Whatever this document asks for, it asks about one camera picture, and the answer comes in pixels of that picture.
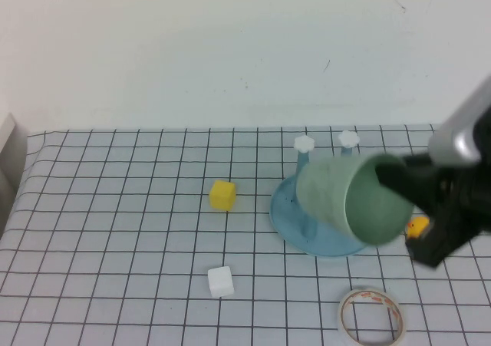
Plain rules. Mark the pale green plastic cup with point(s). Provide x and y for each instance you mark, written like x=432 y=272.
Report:
x=326 y=192

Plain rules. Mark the yellow foam cube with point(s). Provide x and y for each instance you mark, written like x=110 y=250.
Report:
x=222 y=196

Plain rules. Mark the grey white panel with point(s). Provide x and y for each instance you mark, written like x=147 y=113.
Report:
x=11 y=139

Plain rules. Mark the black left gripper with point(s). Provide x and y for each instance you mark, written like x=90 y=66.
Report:
x=460 y=215

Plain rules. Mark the grid-checked white tablecloth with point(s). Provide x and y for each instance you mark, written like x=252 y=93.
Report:
x=115 y=227

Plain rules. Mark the blue cup stand, white caps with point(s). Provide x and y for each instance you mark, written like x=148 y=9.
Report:
x=291 y=227

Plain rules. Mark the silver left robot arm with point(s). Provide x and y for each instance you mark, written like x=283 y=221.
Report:
x=460 y=131

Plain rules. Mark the white adhesive tape roll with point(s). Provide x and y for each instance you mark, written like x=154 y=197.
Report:
x=367 y=292

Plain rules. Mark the yellow rubber duck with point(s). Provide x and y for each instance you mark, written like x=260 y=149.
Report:
x=417 y=226

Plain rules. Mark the white foam cube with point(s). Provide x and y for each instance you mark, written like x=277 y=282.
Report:
x=220 y=282

